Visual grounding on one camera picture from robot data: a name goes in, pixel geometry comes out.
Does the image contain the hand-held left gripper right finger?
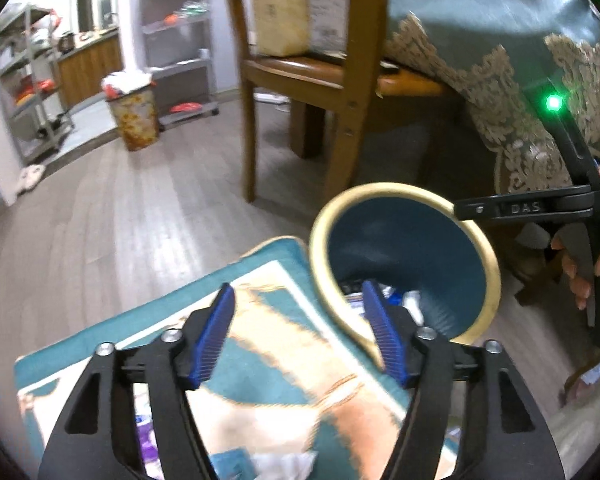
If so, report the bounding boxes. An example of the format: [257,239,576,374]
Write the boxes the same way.
[361,280,566,480]

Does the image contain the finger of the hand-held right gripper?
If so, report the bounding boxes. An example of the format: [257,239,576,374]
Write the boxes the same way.
[452,185,595,222]

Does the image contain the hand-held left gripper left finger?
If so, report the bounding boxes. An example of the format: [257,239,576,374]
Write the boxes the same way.
[37,282,238,480]

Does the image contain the teal bin with yellow rim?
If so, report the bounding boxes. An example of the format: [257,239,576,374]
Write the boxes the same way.
[309,182,502,368]

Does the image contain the purple wrapper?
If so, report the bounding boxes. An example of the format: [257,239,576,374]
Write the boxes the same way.
[136,412,161,478]

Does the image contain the floral trash can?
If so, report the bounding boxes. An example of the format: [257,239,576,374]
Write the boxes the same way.
[105,85,161,152]

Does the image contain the person's right hand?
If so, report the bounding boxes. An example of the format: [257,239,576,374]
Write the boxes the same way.
[550,222,600,313]

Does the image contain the crumpled white paper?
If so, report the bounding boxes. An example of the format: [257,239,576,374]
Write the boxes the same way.
[387,287,426,328]

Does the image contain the printed teal floor mat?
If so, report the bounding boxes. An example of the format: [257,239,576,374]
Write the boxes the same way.
[14,236,461,480]

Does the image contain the crumpled white tissue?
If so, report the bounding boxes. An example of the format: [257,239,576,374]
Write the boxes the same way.
[252,452,318,480]

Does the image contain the wooden chair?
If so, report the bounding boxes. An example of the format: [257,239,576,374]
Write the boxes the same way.
[221,0,392,203]
[375,67,451,98]

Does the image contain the green gold patterned tablecloth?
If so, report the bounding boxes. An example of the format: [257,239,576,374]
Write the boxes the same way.
[380,0,600,196]

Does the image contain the white power strip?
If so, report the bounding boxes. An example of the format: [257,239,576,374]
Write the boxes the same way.
[254,91,291,107]

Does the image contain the white plastic bag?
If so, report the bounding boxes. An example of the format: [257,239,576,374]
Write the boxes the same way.
[101,71,153,98]

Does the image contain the silver bag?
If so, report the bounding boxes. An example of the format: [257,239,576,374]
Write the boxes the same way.
[307,0,351,53]

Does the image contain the grey metal shelf rack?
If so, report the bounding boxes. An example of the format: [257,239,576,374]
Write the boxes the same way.
[139,0,220,128]
[0,4,76,163]

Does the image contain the wooden kitchen counter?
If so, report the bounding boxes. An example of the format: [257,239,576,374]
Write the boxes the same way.
[55,27,126,108]

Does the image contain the bags on chair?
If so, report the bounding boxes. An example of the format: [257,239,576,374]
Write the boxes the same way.
[252,0,311,57]

